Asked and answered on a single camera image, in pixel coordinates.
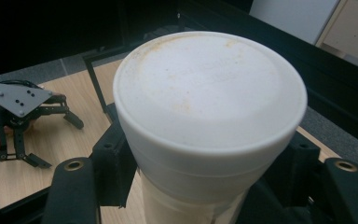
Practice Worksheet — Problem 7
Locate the black two-tier shelf rack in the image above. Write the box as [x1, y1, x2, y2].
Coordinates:
[0, 0, 358, 220]

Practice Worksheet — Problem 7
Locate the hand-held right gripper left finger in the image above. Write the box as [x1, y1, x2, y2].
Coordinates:
[41, 103, 138, 224]

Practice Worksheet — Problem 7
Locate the left hand-held gripper cable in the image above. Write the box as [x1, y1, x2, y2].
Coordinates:
[0, 78, 45, 91]

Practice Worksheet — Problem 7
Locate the white-lid jar with brown powder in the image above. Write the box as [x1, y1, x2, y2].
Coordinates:
[112, 30, 309, 224]

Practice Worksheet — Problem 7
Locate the beige cabinet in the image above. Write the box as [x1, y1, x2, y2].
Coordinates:
[314, 0, 358, 68]

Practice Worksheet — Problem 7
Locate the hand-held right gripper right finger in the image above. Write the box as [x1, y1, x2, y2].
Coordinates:
[245, 130, 358, 224]

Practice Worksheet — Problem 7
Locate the black curtain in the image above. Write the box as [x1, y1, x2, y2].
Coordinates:
[0, 0, 181, 79]

